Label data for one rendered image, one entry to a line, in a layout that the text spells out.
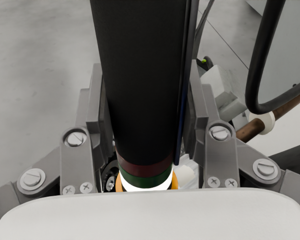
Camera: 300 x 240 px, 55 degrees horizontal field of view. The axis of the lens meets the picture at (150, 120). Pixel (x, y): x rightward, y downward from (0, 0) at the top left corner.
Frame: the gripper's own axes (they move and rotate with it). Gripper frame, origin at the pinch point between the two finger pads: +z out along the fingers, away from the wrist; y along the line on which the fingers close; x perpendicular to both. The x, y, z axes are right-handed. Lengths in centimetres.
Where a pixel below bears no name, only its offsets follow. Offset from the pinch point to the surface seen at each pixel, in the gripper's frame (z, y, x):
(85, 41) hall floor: 226, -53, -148
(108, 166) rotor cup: 12.2, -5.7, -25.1
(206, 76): 39, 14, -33
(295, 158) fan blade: 4.8, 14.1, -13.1
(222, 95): 32.0, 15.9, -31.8
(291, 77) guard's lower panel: 93, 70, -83
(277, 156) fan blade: 6.7, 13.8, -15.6
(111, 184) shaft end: 9.0, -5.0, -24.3
